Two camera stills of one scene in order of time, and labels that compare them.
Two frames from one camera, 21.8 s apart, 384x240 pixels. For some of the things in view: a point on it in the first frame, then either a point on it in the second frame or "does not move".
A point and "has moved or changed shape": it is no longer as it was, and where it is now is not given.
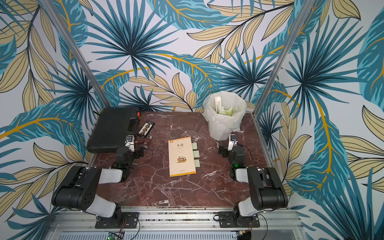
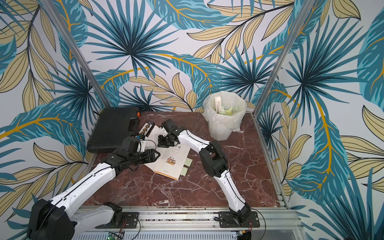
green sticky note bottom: x=197 y=163 to x=183 y=171
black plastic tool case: x=112 y=126 does not move
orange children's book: x=181 y=156 has moved or changed shape
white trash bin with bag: x=224 y=111 does not move
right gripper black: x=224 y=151 to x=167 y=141
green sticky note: x=196 y=153 to x=188 y=161
